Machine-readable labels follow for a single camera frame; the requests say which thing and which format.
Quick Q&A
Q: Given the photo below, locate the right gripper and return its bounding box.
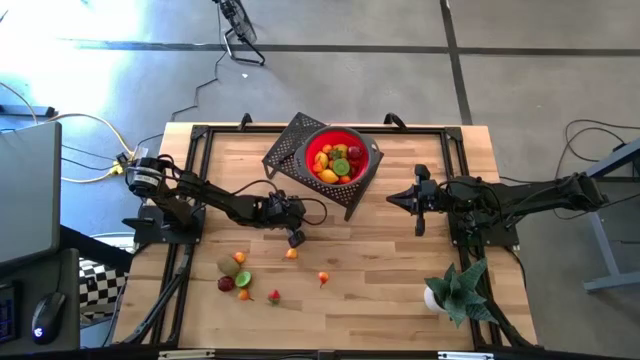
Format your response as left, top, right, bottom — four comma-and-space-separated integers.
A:
386, 163, 451, 237

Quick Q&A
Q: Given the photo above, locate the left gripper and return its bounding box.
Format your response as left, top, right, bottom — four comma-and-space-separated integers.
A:
257, 189, 307, 249

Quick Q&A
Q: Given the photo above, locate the red collapsible colander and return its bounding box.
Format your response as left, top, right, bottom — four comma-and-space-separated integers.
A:
293, 125, 380, 189

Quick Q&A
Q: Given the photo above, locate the whole brown kiwi fruit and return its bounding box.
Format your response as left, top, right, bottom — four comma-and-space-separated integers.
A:
215, 254, 242, 278

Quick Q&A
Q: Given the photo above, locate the black perforated metal shelf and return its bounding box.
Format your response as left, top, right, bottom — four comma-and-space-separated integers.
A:
261, 111, 385, 222

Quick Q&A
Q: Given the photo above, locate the snake plant in white pot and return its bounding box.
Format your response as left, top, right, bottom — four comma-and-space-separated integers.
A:
423, 256, 500, 330

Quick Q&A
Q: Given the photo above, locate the black floor fan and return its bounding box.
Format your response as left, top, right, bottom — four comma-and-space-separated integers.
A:
212, 0, 267, 67

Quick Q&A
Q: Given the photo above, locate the grey metal desk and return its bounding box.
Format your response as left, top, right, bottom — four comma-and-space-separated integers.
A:
578, 137, 640, 294

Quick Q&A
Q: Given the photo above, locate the grey computer monitor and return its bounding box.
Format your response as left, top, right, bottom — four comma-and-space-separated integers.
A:
0, 121, 63, 266

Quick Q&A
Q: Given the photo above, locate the black computer mouse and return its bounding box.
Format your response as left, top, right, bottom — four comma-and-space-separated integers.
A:
30, 291, 67, 346

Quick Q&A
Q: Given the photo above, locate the black desk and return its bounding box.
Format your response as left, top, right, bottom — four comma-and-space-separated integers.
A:
0, 247, 81, 357

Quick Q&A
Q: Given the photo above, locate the black floor bar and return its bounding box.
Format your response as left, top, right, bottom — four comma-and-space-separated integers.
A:
0, 103, 57, 119

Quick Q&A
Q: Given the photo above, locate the black keyboard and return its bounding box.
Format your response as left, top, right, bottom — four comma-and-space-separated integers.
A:
0, 282, 21, 345

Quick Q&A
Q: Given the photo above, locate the black aluminium table frame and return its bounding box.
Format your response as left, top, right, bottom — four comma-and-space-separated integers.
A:
112, 123, 539, 351

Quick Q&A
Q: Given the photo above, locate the silver frame bracket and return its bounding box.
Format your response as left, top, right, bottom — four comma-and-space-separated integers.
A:
158, 349, 217, 360
437, 350, 496, 360

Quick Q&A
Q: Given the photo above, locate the yellow power cable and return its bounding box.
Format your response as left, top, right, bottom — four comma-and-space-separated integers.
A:
47, 112, 137, 184

